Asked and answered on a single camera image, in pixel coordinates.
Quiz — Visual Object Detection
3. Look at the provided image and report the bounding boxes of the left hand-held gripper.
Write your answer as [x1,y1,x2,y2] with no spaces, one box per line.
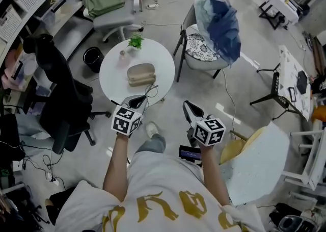
[111,94,149,137]

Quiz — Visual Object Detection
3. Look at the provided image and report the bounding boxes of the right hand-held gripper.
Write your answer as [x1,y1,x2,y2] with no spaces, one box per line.
[182,100,227,148]

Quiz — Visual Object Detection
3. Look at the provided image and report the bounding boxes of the thin-framed eyeglasses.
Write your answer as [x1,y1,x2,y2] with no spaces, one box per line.
[144,84,159,98]

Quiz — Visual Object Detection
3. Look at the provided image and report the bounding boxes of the beige cloth pouch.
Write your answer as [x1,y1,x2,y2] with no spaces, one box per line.
[127,63,157,87]

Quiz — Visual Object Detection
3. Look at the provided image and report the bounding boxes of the person's right forearm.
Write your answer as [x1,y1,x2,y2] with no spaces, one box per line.
[198,144,230,207]

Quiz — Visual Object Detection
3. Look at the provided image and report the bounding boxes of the person's left forearm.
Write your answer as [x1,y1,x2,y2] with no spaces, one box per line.
[102,133,131,202]

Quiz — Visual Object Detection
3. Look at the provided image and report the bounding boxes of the person's white shoe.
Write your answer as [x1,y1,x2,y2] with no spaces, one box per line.
[145,121,160,139]

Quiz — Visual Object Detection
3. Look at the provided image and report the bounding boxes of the round white table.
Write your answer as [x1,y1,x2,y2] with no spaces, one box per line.
[99,38,176,108]

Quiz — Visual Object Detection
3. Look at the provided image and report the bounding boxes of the black device with screen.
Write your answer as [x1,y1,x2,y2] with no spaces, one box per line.
[178,145,202,162]

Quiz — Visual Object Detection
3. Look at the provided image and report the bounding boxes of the person's jeans leg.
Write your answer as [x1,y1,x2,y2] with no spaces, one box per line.
[134,133,167,154]

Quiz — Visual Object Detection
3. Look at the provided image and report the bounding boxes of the small pink bottle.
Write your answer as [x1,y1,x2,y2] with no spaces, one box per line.
[118,50,128,66]

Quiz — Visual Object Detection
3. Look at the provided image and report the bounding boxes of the grey chair with black legs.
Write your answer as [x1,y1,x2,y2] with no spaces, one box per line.
[173,4,230,83]

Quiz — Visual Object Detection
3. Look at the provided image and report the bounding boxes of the yellow chair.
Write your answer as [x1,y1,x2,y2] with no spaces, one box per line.
[219,126,265,165]

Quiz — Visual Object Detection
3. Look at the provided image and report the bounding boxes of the small green potted plant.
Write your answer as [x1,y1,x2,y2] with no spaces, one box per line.
[127,33,145,52]

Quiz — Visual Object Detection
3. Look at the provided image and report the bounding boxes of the black waste bin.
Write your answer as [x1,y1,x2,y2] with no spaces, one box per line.
[83,46,105,73]

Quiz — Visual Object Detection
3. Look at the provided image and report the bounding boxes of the black and white patterned cushion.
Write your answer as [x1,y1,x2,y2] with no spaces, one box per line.
[185,33,221,62]

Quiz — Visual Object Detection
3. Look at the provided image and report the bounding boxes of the white foam board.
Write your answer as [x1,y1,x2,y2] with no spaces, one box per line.
[220,121,291,207]

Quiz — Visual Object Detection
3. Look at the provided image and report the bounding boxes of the black office chair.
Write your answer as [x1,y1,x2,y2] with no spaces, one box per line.
[22,33,112,155]

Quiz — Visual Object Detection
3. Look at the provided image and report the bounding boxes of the white office chair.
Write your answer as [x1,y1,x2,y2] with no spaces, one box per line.
[83,0,144,43]

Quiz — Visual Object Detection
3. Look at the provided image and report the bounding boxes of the person's white printed t-shirt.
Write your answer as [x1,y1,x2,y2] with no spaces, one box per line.
[54,148,258,232]

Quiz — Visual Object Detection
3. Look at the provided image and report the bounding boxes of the blue cloth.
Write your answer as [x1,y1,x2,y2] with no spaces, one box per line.
[194,0,242,68]

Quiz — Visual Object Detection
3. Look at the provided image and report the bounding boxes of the white shelf unit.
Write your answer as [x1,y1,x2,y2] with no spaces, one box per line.
[0,0,95,99]

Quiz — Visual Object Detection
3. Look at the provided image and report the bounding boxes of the patterned top folding table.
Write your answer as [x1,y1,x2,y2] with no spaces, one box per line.
[249,44,313,122]

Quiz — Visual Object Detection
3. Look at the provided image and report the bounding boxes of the black hexagonal pad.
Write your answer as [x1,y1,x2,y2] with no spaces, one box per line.
[296,70,309,94]

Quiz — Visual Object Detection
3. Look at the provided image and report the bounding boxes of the white power strip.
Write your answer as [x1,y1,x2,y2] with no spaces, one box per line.
[45,172,61,186]

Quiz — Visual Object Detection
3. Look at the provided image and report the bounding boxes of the clear plastic storage box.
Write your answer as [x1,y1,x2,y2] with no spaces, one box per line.
[35,0,77,31]

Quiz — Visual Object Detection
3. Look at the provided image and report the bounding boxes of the white wooden rack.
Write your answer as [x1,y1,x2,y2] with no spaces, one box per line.
[282,120,326,191]

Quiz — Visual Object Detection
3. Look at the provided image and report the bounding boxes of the table with white cloth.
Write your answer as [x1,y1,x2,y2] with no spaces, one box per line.
[259,0,301,31]

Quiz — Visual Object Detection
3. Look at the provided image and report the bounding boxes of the grey floor cable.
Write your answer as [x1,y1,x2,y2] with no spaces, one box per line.
[221,68,238,135]

